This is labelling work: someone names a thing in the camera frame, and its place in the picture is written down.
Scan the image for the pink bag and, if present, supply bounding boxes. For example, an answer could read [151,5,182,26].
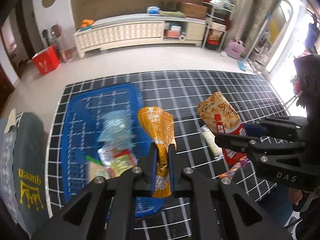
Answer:
[224,40,245,60]

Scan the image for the white tv cabinet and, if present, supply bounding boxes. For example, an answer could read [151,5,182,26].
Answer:
[74,14,206,58]

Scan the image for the orange milk candy stick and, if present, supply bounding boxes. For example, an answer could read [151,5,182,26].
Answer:
[219,157,249,180]

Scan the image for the orange red chip bag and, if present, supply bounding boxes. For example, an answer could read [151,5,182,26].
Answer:
[196,90,249,166]

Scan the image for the blue lidded container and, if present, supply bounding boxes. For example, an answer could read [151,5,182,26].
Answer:
[147,6,160,15]

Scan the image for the oranges on cabinet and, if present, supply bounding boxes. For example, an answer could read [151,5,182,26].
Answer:
[80,19,95,28]

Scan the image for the green cracker packet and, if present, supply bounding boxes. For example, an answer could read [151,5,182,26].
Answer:
[86,155,111,183]

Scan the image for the orange snack pouch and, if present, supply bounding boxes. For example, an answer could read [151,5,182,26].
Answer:
[138,107,176,198]

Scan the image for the blue plastic basket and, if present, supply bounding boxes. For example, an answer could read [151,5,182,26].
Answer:
[60,83,166,218]

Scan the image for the red silver snack packet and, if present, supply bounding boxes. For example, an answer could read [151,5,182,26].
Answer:
[98,146,137,178]

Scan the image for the red snack bag on rack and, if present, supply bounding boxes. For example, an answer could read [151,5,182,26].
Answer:
[205,29,223,50]

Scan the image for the black white grid mat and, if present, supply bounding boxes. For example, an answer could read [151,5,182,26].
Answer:
[44,70,290,240]

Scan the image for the brown cardboard box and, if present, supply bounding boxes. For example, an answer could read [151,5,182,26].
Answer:
[181,3,207,20]

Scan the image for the grey queen cushion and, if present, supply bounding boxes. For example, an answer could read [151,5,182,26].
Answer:
[1,112,49,237]

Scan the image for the person's right hand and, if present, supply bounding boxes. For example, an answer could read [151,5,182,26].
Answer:
[289,188,309,205]

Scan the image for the white roll snack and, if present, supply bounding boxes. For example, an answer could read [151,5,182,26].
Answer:
[200,125,223,159]

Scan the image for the light blue jelly packet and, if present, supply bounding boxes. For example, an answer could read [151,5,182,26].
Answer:
[98,110,134,151]

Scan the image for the red cardboard box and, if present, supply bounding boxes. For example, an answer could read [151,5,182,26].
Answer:
[31,46,60,75]

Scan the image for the white metal rack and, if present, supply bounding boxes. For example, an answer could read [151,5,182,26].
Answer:
[202,0,235,51]

